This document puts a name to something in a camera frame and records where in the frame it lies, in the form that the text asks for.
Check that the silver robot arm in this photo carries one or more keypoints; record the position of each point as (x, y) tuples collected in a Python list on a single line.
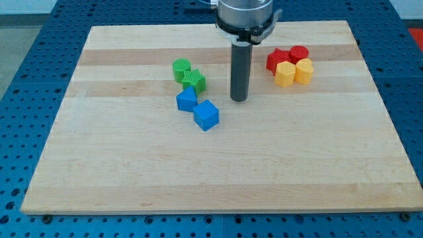
[(245, 22)]

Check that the blue cube block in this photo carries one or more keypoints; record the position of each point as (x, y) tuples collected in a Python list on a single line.
[(206, 115)]

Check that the blue triangular block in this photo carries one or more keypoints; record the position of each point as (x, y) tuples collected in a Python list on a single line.
[(187, 100)]

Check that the green star block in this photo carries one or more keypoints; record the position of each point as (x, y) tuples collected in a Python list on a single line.
[(194, 79)]

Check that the green cylinder block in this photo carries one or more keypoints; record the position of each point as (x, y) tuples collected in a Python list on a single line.
[(179, 66)]

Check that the wooden board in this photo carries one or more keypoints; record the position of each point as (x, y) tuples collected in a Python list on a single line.
[(119, 144)]

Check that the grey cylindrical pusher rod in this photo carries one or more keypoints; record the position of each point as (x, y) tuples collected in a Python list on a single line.
[(241, 56)]

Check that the yellow hexagon block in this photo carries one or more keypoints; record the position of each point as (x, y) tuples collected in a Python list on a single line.
[(285, 73)]

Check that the red star block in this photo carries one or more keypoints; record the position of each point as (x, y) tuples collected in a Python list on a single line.
[(276, 57)]

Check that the yellow heart block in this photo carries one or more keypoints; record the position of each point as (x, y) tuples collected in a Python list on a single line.
[(304, 71)]

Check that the red cylinder block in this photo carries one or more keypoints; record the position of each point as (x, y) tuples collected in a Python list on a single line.
[(297, 53)]

